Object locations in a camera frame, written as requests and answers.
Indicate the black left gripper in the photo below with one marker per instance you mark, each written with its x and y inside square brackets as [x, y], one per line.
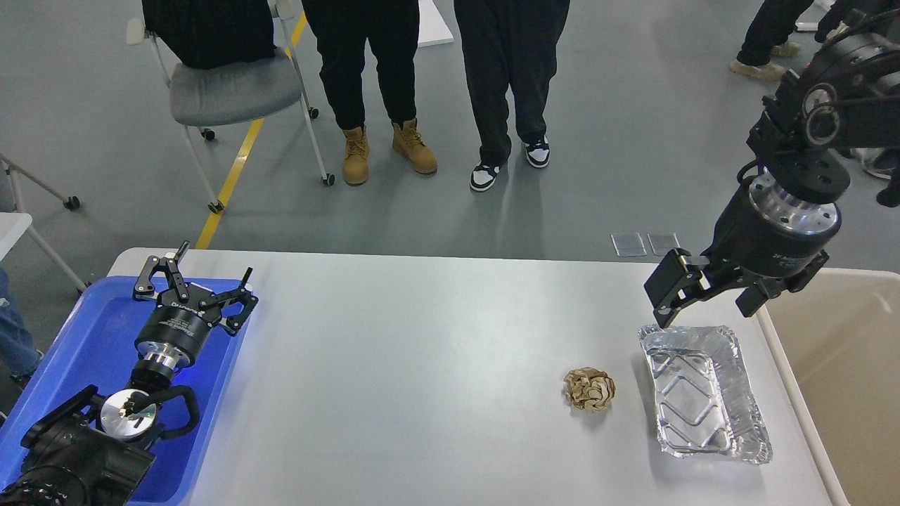
[176, 324]

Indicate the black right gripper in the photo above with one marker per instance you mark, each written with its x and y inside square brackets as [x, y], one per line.
[765, 238]

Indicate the aluminium foil tray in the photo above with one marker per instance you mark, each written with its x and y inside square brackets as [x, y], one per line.
[704, 403]

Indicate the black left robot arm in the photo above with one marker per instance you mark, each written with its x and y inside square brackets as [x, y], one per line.
[121, 410]

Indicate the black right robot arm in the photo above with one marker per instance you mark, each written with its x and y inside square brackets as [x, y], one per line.
[846, 97]

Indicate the right floor plate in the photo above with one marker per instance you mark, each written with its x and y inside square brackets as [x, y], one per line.
[661, 243]

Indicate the floor plate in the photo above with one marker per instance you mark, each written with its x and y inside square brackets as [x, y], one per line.
[628, 244]
[661, 243]

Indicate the left floor plate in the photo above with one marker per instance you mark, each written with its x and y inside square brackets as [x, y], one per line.
[628, 244]

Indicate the blue plastic tray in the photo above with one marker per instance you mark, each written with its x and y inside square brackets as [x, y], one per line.
[95, 346]

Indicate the beige plastic bin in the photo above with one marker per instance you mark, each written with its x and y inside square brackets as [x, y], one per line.
[832, 357]

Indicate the crumpled brown paper ball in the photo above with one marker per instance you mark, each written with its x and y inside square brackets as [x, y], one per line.
[589, 389]

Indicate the person in blue jeans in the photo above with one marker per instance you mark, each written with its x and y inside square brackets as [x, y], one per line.
[18, 351]

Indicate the white table at left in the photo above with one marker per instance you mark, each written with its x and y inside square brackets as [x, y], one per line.
[13, 172]

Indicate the grey office chair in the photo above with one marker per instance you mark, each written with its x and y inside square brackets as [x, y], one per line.
[237, 92]

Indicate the black jacket on chair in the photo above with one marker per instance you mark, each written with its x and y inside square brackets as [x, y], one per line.
[210, 34]

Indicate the person in beige shoes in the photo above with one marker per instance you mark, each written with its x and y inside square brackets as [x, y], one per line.
[767, 37]

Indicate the person with black-white sneakers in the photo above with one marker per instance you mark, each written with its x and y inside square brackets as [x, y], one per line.
[509, 46]

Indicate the white board on floor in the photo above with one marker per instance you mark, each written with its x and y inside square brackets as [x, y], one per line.
[433, 29]

